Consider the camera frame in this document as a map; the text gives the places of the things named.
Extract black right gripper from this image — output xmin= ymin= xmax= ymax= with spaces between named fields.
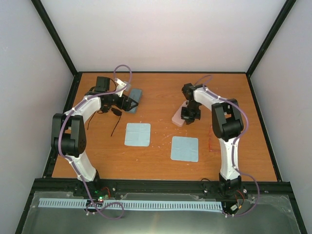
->
xmin=180 ymin=101 xmax=200 ymax=125

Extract blue grey glasses case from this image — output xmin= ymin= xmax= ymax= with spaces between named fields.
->
xmin=127 ymin=88 xmax=143 ymax=114

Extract pink glasses case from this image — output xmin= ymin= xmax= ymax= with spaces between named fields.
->
xmin=172 ymin=101 xmax=188 ymax=127

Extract black sunglasses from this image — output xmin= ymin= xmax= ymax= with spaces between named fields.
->
xmin=97 ymin=105 xmax=122 ymax=117

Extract light blue cleaning cloth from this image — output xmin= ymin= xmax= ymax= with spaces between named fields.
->
xmin=124 ymin=123 xmax=151 ymax=147
xmin=171 ymin=136 xmax=199 ymax=162

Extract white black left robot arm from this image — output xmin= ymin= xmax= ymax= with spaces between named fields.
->
xmin=51 ymin=77 xmax=138 ymax=196

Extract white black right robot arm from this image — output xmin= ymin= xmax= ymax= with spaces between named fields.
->
xmin=181 ymin=83 xmax=244 ymax=196

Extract black aluminium frame rail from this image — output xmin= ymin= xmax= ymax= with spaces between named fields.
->
xmin=31 ymin=178 xmax=292 ymax=202

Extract light blue slotted cable duct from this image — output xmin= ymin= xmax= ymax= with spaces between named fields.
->
xmin=38 ymin=198 xmax=223 ymax=213

